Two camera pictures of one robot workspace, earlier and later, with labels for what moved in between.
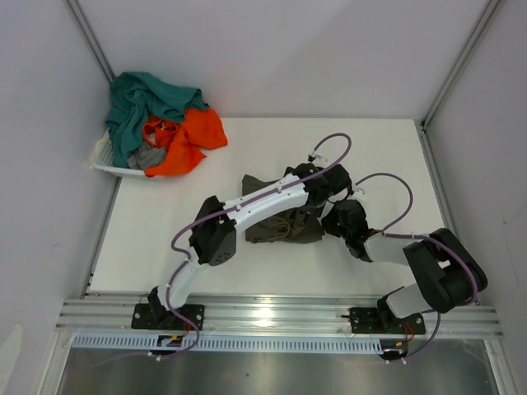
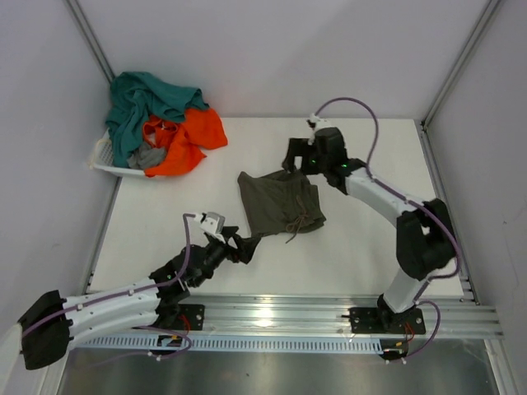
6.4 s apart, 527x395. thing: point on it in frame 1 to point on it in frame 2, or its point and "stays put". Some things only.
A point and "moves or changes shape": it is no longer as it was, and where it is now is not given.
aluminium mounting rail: (114, 316) stays put
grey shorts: (146, 156) stays put
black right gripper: (328, 220) to (299, 149)
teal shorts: (137, 96) stays put
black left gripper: (305, 209) to (244, 247)
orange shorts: (184, 141) stays put
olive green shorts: (282, 229) moves or changes shape
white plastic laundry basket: (102, 158) stays put
